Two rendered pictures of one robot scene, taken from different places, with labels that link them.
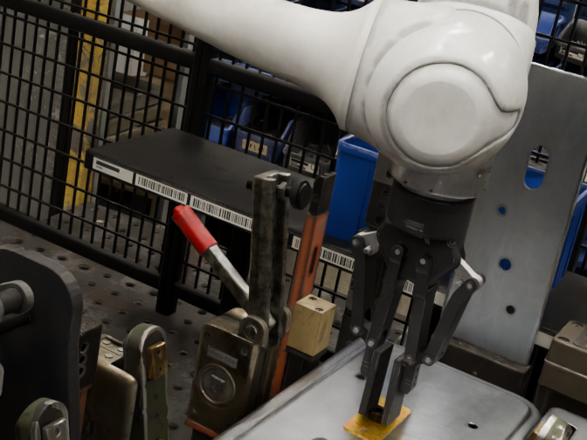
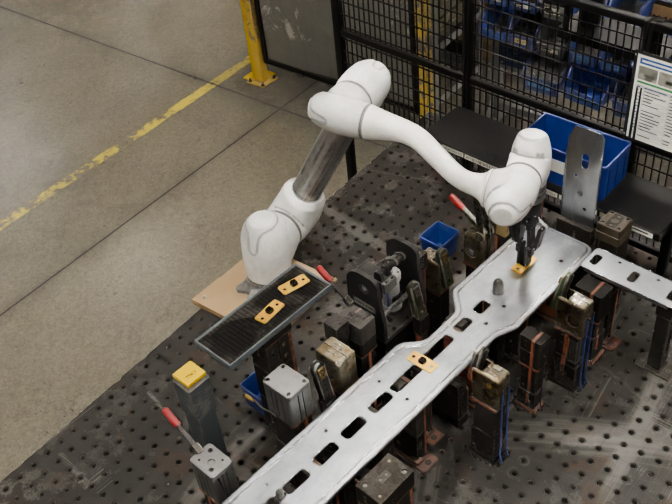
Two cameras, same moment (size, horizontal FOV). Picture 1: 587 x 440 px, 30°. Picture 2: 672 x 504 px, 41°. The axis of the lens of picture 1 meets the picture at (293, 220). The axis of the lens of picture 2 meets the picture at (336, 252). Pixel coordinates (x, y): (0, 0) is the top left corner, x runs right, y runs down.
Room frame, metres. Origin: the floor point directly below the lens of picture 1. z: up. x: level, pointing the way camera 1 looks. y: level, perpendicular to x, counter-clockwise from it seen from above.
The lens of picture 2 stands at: (-1.03, -0.30, 2.82)
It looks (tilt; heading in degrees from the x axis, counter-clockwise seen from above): 41 degrees down; 21
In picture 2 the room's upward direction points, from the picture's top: 7 degrees counter-clockwise
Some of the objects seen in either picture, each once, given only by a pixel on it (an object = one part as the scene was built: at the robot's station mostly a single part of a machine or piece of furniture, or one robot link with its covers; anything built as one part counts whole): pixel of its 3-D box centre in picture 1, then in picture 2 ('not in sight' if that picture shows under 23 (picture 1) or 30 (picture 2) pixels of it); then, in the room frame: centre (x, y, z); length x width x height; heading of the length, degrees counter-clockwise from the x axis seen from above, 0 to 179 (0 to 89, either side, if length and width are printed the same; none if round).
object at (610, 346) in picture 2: not in sight; (606, 305); (0.99, -0.37, 0.84); 0.11 x 0.06 x 0.29; 64
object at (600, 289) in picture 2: not in sight; (588, 320); (0.92, -0.32, 0.84); 0.11 x 0.10 x 0.28; 64
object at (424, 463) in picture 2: not in sight; (406, 418); (0.45, 0.12, 0.84); 0.17 x 0.06 x 0.29; 64
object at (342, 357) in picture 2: not in sight; (341, 397); (0.44, 0.30, 0.89); 0.13 x 0.11 x 0.38; 64
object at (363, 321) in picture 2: not in sight; (361, 362); (0.58, 0.28, 0.89); 0.13 x 0.11 x 0.38; 64
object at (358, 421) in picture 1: (378, 415); (523, 262); (0.94, -0.12, 1.02); 0.08 x 0.04 x 0.01; 154
